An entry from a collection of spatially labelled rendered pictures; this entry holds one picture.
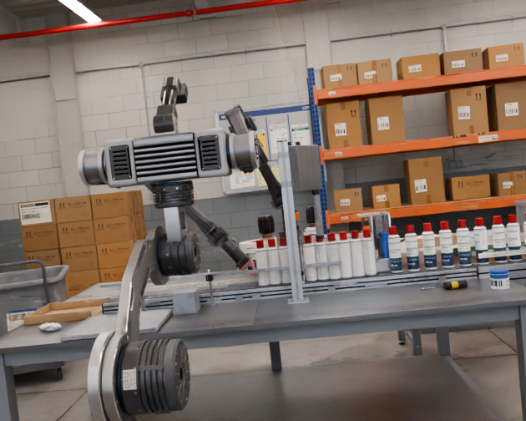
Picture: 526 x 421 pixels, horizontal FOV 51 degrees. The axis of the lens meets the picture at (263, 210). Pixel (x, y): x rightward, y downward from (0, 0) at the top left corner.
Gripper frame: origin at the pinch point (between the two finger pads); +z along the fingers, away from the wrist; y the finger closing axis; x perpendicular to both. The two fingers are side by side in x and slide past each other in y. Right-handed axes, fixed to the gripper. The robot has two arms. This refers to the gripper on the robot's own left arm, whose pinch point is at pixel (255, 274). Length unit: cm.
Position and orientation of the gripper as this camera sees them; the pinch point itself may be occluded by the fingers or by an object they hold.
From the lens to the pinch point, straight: 245.5
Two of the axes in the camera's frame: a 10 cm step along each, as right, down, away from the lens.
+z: 6.9, 7.2, 0.2
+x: -7.2, 6.9, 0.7
